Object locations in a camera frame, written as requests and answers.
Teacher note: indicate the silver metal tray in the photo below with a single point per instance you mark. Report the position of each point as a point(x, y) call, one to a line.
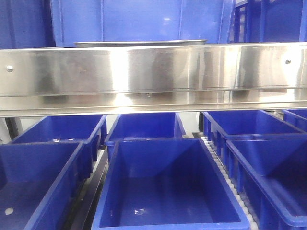
point(140, 43)

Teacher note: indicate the lower rear blue bin centre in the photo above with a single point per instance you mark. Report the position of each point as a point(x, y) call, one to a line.
point(143, 126)

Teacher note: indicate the lower rear blue bin left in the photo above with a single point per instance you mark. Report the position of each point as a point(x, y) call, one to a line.
point(90, 130)

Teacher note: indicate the lower rear blue bin right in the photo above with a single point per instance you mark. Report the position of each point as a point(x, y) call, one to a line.
point(220, 126)

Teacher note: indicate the large blue bin centre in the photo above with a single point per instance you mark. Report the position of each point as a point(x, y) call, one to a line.
point(141, 20)

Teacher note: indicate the large blue bin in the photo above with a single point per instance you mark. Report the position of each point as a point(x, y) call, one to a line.
point(26, 24)
point(141, 20)

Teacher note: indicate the lower white roller track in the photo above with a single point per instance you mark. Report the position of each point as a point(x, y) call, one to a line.
point(211, 148)

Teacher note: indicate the large blue bin left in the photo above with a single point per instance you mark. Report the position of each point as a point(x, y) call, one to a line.
point(26, 24)

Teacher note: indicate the steel front rail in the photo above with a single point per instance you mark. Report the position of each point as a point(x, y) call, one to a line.
point(118, 80)

